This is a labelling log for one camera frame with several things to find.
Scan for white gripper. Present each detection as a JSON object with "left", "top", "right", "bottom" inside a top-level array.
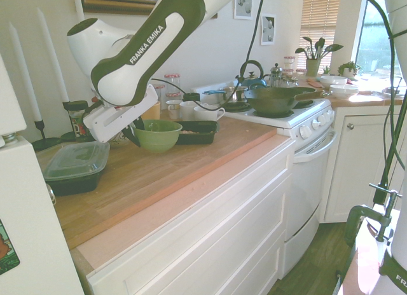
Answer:
[{"left": 82, "top": 84, "right": 160, "bottom": 148}]

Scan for green ceramic bowl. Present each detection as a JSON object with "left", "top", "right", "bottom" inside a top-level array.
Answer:
[{"left": 132, "top": 119, "right": 183, "bottom": 154}]

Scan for cereal pieces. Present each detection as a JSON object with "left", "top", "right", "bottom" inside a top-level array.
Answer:
[{"left": 179, "top": 128, "right": 216, "bottom": 136}]

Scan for yellow ceramic mug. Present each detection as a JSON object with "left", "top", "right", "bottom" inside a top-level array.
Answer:
[{"left": 148, "top": 100, "right": 161, "bottom": 121}]

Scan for small white patterned mug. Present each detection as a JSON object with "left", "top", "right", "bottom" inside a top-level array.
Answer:
[{"left": 165, "top": 99, "right": 183, "bottom": 120}]

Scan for white ceramic cup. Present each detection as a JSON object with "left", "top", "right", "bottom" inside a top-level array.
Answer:
[
  {"left": 193, "top": 105, "right": 226, "bottom": 122},
  {"left": 179, "top": 100, "right": 202, "bottom": 121}
]

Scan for spice jar with dark lid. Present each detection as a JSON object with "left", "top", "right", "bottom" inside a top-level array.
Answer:
[{"left": 62, "top": 100, "right": 95, "bottom": 139}]

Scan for open black plastic tray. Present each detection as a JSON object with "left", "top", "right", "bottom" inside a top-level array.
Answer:
[{"left": 174, "top": 120, "right": 221, "bottom": 146}]

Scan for black tray with clear lid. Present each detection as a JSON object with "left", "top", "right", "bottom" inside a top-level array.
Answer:
[{"left": 36, "top": 141, "right": 111, "bottom": 196}]

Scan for white taper candle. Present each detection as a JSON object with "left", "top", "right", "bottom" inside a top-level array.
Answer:
[
  {"left": 8, "top": 21, "right": 43, "bottom": 122},
  {"left": 36, "top": 7, "right": 70, "bottom": 103},
  {"left": 73, "top": 0, "right": 85, "bottom": 23}
]

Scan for white drawer cabinet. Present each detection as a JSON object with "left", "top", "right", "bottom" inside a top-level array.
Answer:
[{"left": 86, "top": 138, "right": 297, "bottom": 295}]

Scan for blue kettle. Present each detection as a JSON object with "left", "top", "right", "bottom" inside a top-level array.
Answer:
[{"left": 235, "top": 60, "right": 268, "bottom": 90}]

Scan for glass french press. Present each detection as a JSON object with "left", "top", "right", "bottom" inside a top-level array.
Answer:
[{"left": 270, "top": 62, "right": 284, "bottom": 89}]

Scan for stacked jars with red lids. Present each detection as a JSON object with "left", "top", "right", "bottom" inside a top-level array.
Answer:
[{"left": 283, "top": 55, "right": 297, "bottom": 74}]

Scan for white kitchen stove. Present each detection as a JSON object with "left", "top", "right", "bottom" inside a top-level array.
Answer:
[{"left": 190, "top": 81, "right": 338, "bottom": 277}]

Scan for colourful cartoon fridge magnet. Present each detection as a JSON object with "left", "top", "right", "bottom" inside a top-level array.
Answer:
[{"left": 0, "top": 217, "right": 21, "bottom": 276}]

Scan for leafy plant in pale pot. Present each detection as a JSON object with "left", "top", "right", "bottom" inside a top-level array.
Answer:
[{"left": 294, "top": 36, "right": 345, "bottom": 78}]

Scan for white serving bowl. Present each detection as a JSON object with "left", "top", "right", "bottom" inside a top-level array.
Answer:
[
  {"left": 319, "top": 74, "right": 348, "bottom": 88},
  {"left": 328, "top": 83, "right": 360, "bottom": 99}
]

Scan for wooden window blind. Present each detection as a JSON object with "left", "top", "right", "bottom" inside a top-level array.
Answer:
[{"left": 299, "top": 0, "right": 341, "bottom": 72}]

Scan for small succulent plant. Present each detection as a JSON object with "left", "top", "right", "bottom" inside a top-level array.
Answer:
[{"left": 337, "top": 61, "right": 362, "bottom": 79}]

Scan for white cabinet with metal knob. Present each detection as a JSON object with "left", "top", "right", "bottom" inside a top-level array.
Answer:
[{"left": 323, "top": 104, "right": 405, "bottom": 224}]

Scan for metal screw clamp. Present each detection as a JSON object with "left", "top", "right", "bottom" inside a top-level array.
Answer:
[{"left": 344, "top": 182, "right": 404, "bottom": 249}]

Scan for robot mounting table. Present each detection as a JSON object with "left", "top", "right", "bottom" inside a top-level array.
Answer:
[{"left": 336, "top": 203, "right": 397, "bottom": 295}]

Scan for small plate with food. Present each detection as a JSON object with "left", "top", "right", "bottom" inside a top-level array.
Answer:
[{"left": 380, "top": 86, "right": 407, "bottom": 98}]

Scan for steel pot with blue handle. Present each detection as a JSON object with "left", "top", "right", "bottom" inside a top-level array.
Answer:
[{"left": 202, "top": 86, "right": 249, "bottom": 103}]

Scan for dark wok with wooden handle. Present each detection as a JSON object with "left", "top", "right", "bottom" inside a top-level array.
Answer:
[{"left": 244, "top": 86, "right": 332, "bottom": 116}]

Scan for black and white wall photo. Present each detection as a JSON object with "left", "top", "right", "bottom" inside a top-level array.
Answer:
[
  {"left": 233, "top": 0, "right": 254, "bottom": 20},
  {"left": 261, "top": 13, "right": 277, "bottom": 46}
]

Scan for black camera stand pole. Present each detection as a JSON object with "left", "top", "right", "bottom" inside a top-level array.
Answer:
[{"left": 371, "top": 67, "right": 407, "bottom": 207}]

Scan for thin dark cable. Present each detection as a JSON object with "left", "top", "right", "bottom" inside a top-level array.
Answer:
[{"left": 352, "top": 0, "right": 407, "bottom": 181}]

